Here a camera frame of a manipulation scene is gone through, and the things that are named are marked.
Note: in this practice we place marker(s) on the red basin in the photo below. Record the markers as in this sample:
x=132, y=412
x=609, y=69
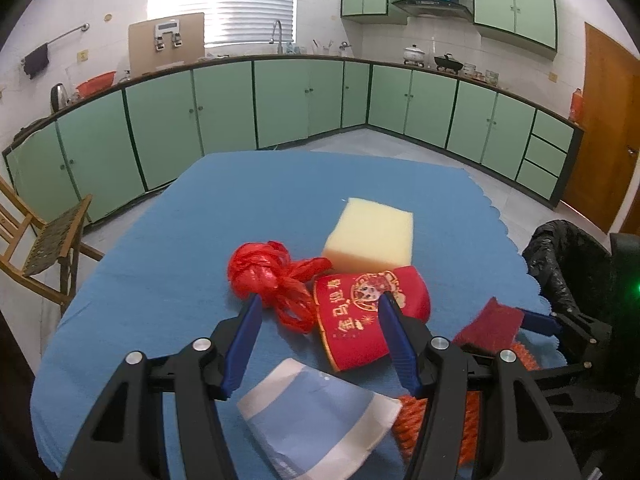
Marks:
x=97, y=84

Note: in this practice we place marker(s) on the red thermos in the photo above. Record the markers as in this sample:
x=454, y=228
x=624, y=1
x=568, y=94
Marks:
x=576, y=105

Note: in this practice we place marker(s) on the blue and white paper cup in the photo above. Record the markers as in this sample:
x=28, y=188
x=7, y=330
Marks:
x=310, y=410

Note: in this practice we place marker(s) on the utensil holder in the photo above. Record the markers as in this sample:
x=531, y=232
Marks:
x=325, y=50

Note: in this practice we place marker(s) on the white window blind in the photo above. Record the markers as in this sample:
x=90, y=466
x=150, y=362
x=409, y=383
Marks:
x=220, y=5

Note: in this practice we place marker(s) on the black wok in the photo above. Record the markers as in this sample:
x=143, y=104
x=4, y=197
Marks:
x=447, y=63

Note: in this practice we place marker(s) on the yellow sponge block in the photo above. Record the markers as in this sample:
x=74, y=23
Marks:
x=370, y=235

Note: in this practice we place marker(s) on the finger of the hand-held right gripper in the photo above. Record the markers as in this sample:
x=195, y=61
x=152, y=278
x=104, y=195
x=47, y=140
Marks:
x=480, y=351
x=542, y=323

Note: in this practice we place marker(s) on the metal faucet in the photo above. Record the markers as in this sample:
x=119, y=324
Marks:
x=280, y=40

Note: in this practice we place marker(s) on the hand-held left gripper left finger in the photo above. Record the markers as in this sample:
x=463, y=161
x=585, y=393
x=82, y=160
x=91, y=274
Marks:
x=242, y=345

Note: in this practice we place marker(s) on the dark red cloth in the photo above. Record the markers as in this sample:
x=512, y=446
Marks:
x=487, y=325

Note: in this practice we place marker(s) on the dark towel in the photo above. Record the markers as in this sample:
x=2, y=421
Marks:
x=36, y=62

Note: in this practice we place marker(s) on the wooden chair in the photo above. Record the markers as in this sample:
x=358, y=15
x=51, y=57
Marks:
x=55, y=240

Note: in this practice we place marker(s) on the steel kettle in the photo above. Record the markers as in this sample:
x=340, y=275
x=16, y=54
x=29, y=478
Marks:
x=59, y=97

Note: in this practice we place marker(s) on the white pot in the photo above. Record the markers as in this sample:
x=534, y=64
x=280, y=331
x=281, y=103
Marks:
x=415, y=54

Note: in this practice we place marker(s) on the black range hood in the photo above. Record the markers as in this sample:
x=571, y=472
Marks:
x=430, y=6

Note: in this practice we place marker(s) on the trash bin with black bag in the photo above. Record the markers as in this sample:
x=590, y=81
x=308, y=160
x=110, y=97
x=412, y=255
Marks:
x=550, y=255

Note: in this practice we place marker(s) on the cardboard box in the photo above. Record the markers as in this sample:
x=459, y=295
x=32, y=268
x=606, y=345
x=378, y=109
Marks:
x=142, y=55

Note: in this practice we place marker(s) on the metal towel rail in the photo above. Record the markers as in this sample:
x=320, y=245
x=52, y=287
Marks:
x=70, y=32

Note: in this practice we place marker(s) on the green base cabinet unit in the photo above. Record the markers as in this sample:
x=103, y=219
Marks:
x=165, y=120

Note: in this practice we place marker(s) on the blue table mat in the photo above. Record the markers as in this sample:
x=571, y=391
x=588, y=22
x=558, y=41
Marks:
x=200, y=210

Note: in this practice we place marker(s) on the green wall cabinet unit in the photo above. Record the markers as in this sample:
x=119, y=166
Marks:
x=530, y=10

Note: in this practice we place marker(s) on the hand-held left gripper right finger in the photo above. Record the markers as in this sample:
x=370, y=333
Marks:
x=400, y=350

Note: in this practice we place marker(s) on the red plastic bag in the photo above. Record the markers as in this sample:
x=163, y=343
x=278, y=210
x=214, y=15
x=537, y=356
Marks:
x=260, y=270

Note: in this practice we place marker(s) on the red printed pouch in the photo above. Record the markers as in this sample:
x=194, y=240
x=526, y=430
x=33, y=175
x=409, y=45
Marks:
x=350, y=330

